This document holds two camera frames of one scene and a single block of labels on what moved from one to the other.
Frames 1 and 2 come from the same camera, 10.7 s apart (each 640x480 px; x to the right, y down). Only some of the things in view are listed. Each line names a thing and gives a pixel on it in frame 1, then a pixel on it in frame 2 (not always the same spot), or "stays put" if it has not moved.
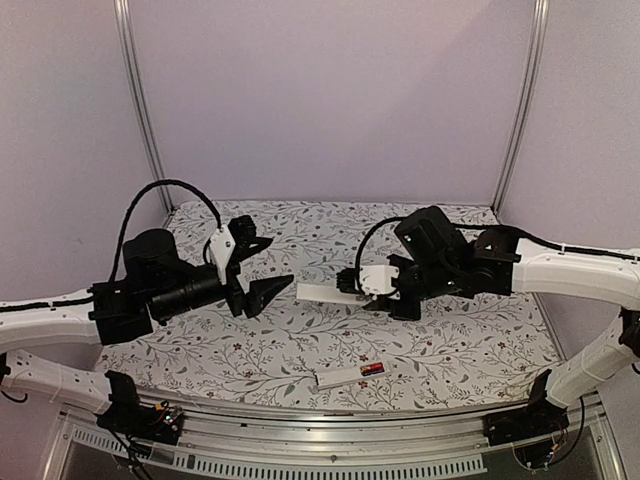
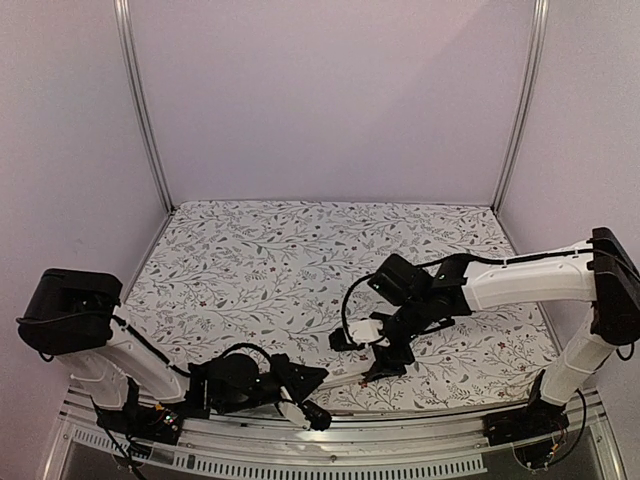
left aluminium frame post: (139, 93) stays put
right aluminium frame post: (540, 16) stays put
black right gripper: (383, 304) → (386, 363)
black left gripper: (254, 300) → (294, 377)
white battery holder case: (342, 376) stays put
